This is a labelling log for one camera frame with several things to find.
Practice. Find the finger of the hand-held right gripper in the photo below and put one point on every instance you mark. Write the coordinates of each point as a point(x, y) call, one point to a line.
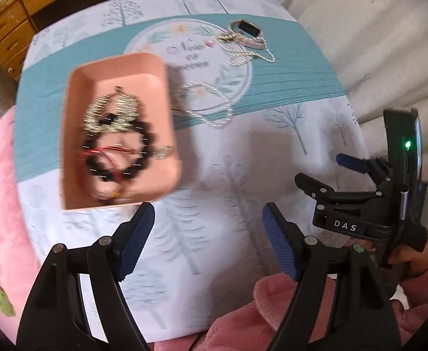
point(351, 161)
point(311, 186)

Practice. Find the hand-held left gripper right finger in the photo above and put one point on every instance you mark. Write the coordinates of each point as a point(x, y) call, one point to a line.
point(278, 241)

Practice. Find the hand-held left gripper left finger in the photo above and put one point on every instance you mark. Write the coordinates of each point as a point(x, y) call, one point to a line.
point(137, 241)

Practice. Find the pink rectangular tray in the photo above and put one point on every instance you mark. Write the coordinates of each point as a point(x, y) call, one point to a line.
point(140, 76)

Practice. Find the black band watch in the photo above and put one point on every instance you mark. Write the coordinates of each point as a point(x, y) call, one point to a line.
point(248, 27)

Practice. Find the person's right forearm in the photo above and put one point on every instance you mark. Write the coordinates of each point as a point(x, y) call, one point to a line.
point(426, 299)

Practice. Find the person's right hand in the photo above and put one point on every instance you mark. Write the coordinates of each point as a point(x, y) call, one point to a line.
point(417, 263)

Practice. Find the tree print tablecloth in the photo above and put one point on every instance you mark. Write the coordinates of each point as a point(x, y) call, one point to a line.
point(236, 175)

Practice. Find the pink fleece garment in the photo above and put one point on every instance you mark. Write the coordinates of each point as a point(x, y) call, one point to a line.
point(272, 318)

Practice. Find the small silver charm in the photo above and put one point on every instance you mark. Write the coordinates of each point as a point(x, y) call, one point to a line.
point(162, 152)

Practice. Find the pink quilted blanket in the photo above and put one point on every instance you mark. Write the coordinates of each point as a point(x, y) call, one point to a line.
point(1, 208)

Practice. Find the small green wrapper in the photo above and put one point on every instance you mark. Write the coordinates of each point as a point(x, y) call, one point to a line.
point(2, 299)

